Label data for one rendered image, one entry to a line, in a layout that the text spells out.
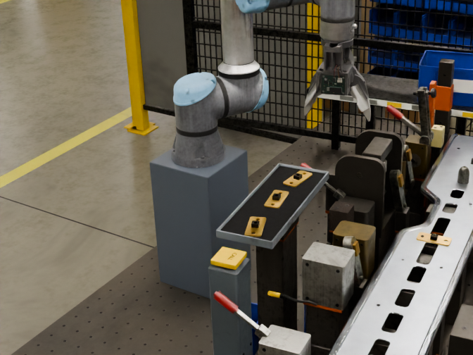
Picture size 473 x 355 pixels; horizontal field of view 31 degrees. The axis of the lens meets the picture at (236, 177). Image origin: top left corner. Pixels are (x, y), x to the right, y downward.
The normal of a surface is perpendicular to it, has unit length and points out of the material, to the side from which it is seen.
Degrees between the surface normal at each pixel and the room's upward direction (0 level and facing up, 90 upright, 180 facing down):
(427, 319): 0
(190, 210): 90
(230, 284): 90
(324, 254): 0
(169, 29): 90
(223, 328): 90
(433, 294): 0
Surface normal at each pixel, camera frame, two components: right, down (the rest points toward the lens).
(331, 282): -0.43, 0.43
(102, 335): -0.04, -0.89
